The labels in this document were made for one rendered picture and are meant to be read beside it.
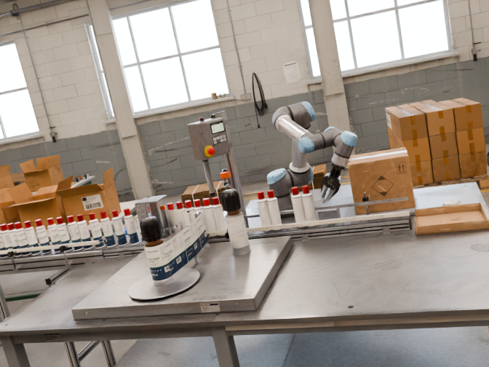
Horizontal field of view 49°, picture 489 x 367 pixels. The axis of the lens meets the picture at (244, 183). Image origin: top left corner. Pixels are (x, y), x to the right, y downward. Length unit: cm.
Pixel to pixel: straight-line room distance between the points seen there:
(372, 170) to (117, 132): 638
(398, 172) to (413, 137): 313
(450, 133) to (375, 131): 233
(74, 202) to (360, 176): 234
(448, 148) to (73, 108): 567
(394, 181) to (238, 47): 562
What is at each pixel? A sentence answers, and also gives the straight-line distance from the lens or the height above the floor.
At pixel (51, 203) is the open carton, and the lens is 447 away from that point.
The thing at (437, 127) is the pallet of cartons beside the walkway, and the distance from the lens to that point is 595.
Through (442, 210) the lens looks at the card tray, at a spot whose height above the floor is 85.
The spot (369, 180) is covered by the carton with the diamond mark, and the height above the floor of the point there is 102.
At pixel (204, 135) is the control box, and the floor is 141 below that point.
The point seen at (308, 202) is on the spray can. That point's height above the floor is 101.
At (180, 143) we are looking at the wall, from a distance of 845.
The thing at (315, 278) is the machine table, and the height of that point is 83.
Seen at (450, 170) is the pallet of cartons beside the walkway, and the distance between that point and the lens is 605.
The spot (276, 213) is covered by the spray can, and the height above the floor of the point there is 97.
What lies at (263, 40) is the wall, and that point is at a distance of 809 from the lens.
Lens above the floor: 168
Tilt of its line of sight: 12 degrees down
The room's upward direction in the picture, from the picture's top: 12 degrees counter-clockwise
